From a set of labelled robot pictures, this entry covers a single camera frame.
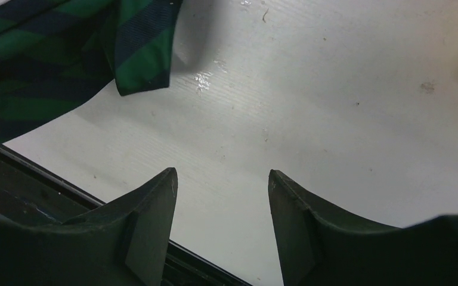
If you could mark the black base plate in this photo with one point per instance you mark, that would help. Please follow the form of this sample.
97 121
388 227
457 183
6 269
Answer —
33 196

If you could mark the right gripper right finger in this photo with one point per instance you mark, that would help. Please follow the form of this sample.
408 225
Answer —
320 243

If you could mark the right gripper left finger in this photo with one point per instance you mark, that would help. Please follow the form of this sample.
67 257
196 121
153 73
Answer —
123 242

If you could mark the green navy striped tie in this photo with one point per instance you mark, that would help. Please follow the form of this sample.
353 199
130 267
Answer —
57 55

